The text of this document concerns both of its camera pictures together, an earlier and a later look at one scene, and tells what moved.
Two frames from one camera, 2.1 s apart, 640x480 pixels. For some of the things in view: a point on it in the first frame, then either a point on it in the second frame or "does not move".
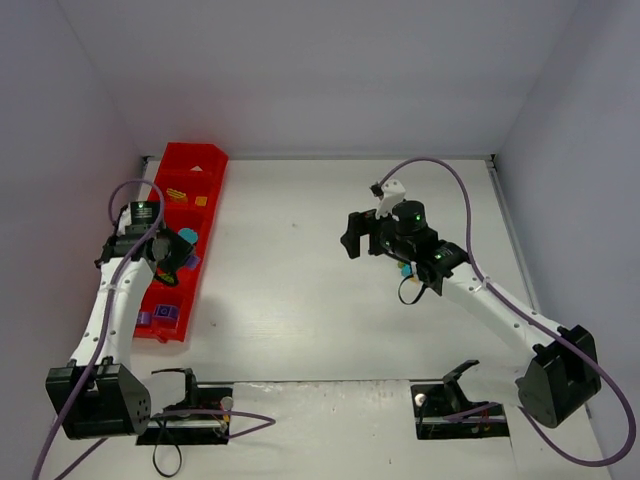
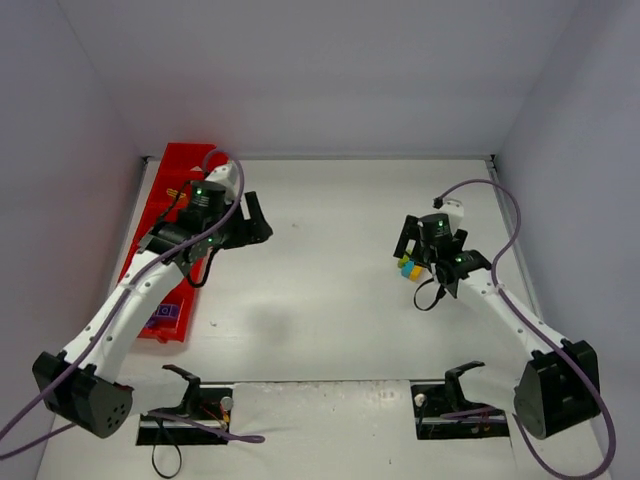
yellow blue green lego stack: (406, 271) does not move
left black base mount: (194, 429) does not move
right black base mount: (433, 402) does not move
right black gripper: (375, 235) to (413, 242)
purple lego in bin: (165, 313) does not move
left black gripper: (176, 256) to (248, 223)
